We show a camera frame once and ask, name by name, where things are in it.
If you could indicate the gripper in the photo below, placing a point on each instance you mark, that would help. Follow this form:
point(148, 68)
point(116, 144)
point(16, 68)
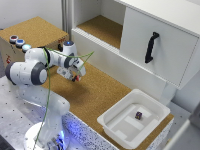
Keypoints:
point(69, 72)

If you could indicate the pink block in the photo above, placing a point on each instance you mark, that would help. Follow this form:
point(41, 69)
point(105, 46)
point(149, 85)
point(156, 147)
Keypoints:
point(76, 79)

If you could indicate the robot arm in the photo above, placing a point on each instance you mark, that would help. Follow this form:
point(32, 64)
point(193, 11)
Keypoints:
point(31, 71)

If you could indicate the purple block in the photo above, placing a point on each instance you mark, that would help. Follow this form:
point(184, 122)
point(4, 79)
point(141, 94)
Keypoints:
point(138, 115)

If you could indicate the white cabinet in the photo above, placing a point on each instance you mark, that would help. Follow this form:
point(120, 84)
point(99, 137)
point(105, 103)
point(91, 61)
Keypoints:
point(110, 61)

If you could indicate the green button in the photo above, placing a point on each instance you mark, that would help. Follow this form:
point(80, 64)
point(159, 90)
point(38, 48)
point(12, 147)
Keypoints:
point(26, 47)

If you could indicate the blue button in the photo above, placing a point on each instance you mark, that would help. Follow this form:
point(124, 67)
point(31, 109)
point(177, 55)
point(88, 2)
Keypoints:
point(20, 42)

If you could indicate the red button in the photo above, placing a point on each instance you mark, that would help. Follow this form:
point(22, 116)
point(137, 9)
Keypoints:
point(13, 38)

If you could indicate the white plastic box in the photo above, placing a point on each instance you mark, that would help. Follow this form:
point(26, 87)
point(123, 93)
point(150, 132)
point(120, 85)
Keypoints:
point(146, 103)

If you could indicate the white sliding door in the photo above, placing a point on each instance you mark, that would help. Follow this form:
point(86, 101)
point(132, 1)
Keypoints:
point(173, 56)

